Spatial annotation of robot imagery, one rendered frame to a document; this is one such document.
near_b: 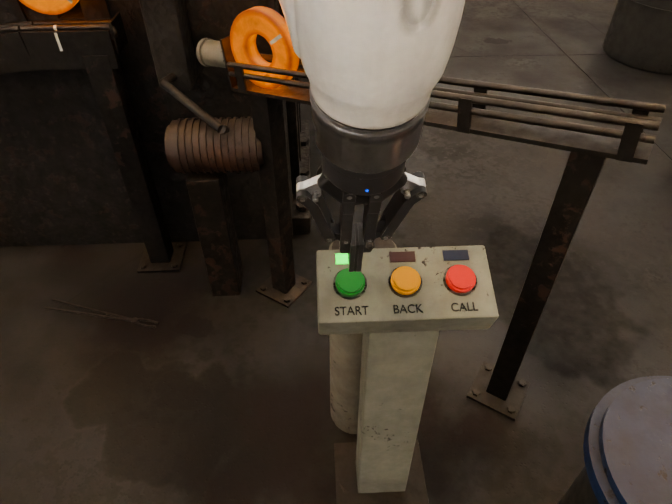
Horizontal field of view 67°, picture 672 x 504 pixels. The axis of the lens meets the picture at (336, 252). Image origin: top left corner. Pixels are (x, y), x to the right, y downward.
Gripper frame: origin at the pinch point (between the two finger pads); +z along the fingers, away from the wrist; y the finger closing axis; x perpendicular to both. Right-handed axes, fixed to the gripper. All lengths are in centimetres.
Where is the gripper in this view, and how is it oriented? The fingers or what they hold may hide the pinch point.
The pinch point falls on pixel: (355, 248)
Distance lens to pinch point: 60.9
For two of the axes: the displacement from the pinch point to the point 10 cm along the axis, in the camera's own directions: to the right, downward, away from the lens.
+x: 0.4, 8.9, -4.6
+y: -10.0, 0.3, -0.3
